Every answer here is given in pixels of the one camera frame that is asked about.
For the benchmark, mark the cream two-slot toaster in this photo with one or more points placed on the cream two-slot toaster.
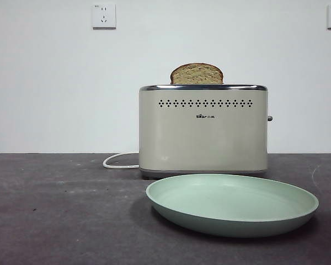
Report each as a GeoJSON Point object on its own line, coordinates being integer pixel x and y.
{"type": "Point", "coordinates": [204, 138]}

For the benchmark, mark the large toast bread slice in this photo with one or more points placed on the large toast bread slice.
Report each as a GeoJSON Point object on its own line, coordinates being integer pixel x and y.
{"type": "Point", "coordinates": [196, 74]}

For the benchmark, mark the pale green round plate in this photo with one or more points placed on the pale green round plate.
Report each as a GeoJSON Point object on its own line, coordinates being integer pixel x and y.
{"type": "Point", "coordinates": [231, 201]}

